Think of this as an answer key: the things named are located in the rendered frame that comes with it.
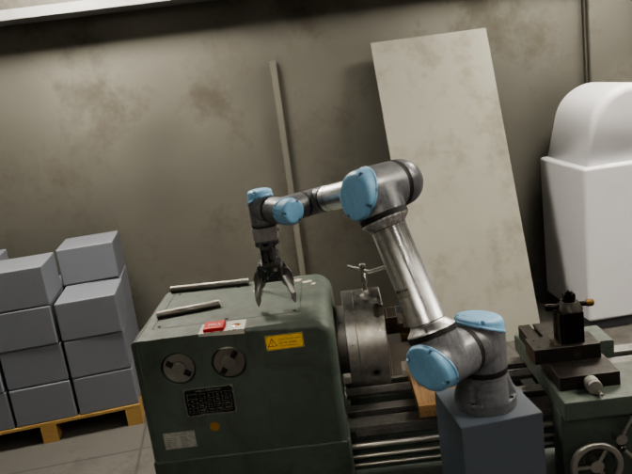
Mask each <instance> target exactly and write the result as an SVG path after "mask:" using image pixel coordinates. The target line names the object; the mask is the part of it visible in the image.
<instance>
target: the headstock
mask: <svg viewBox="0 0 632 474"><path fill-rule="evenodd" d="M297 278H300V279H301V280H299V281H294V285H295V289H296V302H295V303H294V301H293V300H292V295H291V293H290V292H288V288H287V286H286V285H284V284H283V283H282V282H281V281H275V282H267V283H266V284H265V287H264V288H263V291H262V296H261V304H260V306H259V307H258V305H257V303H256V299H255V293H254V292H253V290H255V285H254V282H249V285H241V286H231V287H223V288H213V289H205V290H195V291H187V292H169V293H167V294H166V295H165V297H164V298H163V300H162V301H161V303H160V304H159V306H158V307H157V308H156V310H155V311H154V312H153V313H152V315H151V316H150V318H149V319H148V321H147V322H146V324H145V325H144V327H143V328H142V330H141V331H140V332H139V334H138V335H137V337H136V338H135V340H134V342H133V343H132V345H131V348H132V352H133V357H134V365H135V369H136V374H137V379H138V384H139V387H140V392H141V397H142V402H143V405H144V410H145V415H146V420H147V423H148V428H149V433H150V442H151V445H152V450H153V455H154V460H155V461H156V462H166V461H175V460H183V459H191V458H199V457H208V456H215V455H224V454H232V453H240V452H249V451H256V450H271V449H280V448H288V447H296V446H305V445H312V444H321V443H329V442H337V441H342V440H345V439H346V438H347V437H348V425H347V417H346V416H347V415H346V410H345V408H346V407H345V405H346V401H345V398H344V397H345V388H344V376H343V374H342V375H340V372H341V370H340V362H339V351H338V345H337V340H336V338H337V336H336V331H335V330H336V328H335V320H334V309H333V307H334V306H335V305H334V298H333V291H332V286H331V284H330V282H329V280H328V279H327V278H326V277H324V276H321V275H316V274H314V275H306V276H294V277H293V280H296V279H297ZM307 280H311V281H310V282H306V283H303V282H302V281H307ZM315 282H316V283H315ZM311 283H315V284H311ZM215 300H219V301H220V307H218V308H208V309H203V310H199V311H194V312H189V313H184V314H179V315H174V316H169V317H165V318H160V319H157V316H156V312H157V311H162V310H167V309H172V308H181V307H186V306H191V305H195V304H201V303H206V302H211V301H215ZM245 319H246V323H245V333H244V334H235V335H222V336H208V337H199V336H198V332H199V330H200V328H201V327H202V325H203V324H206V323H207V322H214V321H222V320H226V322H230V321H238V320H245ZM223 347H233V348H229V349H222V350H219V349H220V348H223ZM341 379H342V382H341Z"/></svg>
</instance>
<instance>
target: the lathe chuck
mask: <svg viewBox="0 0 632 474"><path fill-rule="evenodd" d="M367 289H369V290H367V291H361V290H362V289H356V290H351V292H352V298H353V305H354V313H355V326H356V333H357V341H358V349H359V356H360V364H361V371H362V379H363V387H366V386H375V385H383V384H390V383H391V368H390V359H389V350H388V343H387V330H386V323H385V316H384V315H381V316H380V318H376V317H375V316H373V309H372V307H374V305H378V306H383V305H382V299H381V294H380V291H379V288H378V287H371V288H367ZM375 369H379V370H381V371H382V373H381V374H380V375H377V376H374V375H372V374H371V371H373V370H375Z"/></svg>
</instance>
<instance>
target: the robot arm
mask: <svg viewBox="0 0 632 474"><path fill-rule="evenodd" d="M422 188H423V176H422V173H421V171H420V169H419V168H418V167H417V166H416V165H415V164H414V163H412V162H411V161H408V160H404V159H394V160H390V161H387V162H384V163H380V164H376V165H372V166H363V167H361V168H359V169H357V170H354V171H351V172H350V173H349V174H347V175H346V177H345V178H344V180H343V181H342V182H335V183H331V184H328V185H325V186H323V185H322V186H318V187H316V188H313V189H309V190H306V191H303V192H299V193H295V194H291V195H288V196H285V197H274V195H273V193H272V190H271V189H270V188H268V187H262V188H256V189H252V190H250V191H248V192H247V206H248V209H249V215H250V221H251V227H252V234H253V240H254V241H255V247H259V248H260V252H261V260H260V261H258V265H257V270H256V272H255V275H254V285H255V299H256V303H257V305H258V307H259V306H260V304H261V296H262V289H263V288H264V287H265V284H266V283H267V282H275V281H281V282H282V283H283V284H284V285H286V286H287V288H288V292H290V293H291V295H292V300H293V301H294V303H295V302H296V289H295V285H294V280H293V275H292V270H291V269H290V268H289V267H288V266H287V265H286V263H285V262H283V259H281V258H280V257H279V254H278V251H277V248H276V245H278V244H279V240H278V231H279V230H280V228H277V224H281V225H286V226H288V225H295V224H297V223H298V222H299V221H300V220H301V219H302V218H305V217H309V216H312V215H314V214H318V213H326V212H330V211H334V210H339V209H343V211H344V212H345V214H346V215H347V216H348V217H350V219H352V220H354V221H357V222H359V223H360V225H361V228H362V229H363V230H365V231H367V232H368V233H370V234H371V235H372V238H373V240H374V242H375V244H376V247H377V249H378V251H379V254H380V256H381V259H382V261H383V263H384V265H385V267H386V270H387V274H388V276H389V278H390V281H391V283H392V286H393V288H394V291H395V293H396V294H397V297H398V299H399V302H400V304H401V307H402V309H403V313H404V315H405V318H406V320H407V322H408V324H409V326H410V333H409V336H408V338H407V339H408V341H409V344H410V346H411V348H410V349H409V351H408V352H407V355H406V356H407V359H406V364H407V368H408V370H409V371H410V373H411V375H412V376H413V378H414V379H415V380H416V381H417V382H418V383H419V384H420V385H421V386H424V387H425V388H427V389H429V390H431V391H443V390H445V389H447V388H449V387H454V386H456V388H455V391H454V401H455V405H456V407H457V408H458V409H459V410H461V411H462V412H464V413H467V414H469V415H472V416H478V417H493V416H499V415H503V414H506V413H508V412H510V411H512V410H513V409H515V407H516V406H517V392H516V389H515V387H514V383H513V381H512V379H511V377H510V374H509V373H508V361H507V348H506V335H505V332H506V329H505V325H504V320H503V318H502V317H501V316H500V315H498V314H496V313H495V312H491V311H485V310H467V311H462V312H459V313H457V314H456V315H455V316H454V320H453V319H451V318H449V317H447V316H446V315H445V313H444V311H443V308H442V307H441V305H440V302H439V300H438V297H437V295H436V293H435V289H434V286H433V284H432V282H431V279H430V278H429V275H428V273H427V271H426V268H425V266H424V264H423V261H422V259H421V256H420V254H419V251H418V249H417V246H416V244H415V242H414V239H413V237H412V234H411V232H410V230H409V227H408V226H407V223H406V221H405V218H406V216H407V214H408V209H407V206H406V205H408V204H410V203H412V202H413V201H415V200H416V199H417V198H418V197H419V195H420V193H421V191H422Z"/></svg>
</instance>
